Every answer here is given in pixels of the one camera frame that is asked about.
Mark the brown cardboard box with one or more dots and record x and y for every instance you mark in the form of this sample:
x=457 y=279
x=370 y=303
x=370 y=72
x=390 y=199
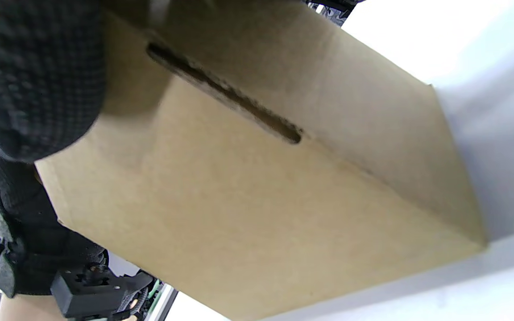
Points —
x=257 y=187

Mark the aluminium frame bar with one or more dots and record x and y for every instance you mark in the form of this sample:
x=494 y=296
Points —
x=161 y=305

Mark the person's right hand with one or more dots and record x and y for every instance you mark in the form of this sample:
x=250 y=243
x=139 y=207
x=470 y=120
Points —
x=29 y=76

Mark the person's left forearm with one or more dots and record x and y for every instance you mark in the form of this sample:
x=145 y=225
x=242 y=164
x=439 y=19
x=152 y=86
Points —
x=25 y=310

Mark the black tracker on glove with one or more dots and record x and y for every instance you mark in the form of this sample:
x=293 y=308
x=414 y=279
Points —
x=92 y=290

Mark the person's left hand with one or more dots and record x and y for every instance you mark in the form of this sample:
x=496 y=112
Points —
x=34 y=240

